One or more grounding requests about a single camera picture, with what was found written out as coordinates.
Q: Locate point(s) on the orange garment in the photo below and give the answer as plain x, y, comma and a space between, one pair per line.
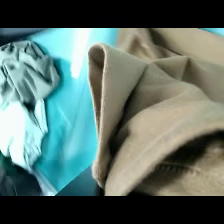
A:
160, 113

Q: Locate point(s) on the grey-brown garment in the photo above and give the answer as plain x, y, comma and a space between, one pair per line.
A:
26, 73

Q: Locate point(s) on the pale mint garment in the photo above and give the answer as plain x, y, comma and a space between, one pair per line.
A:
20, 133

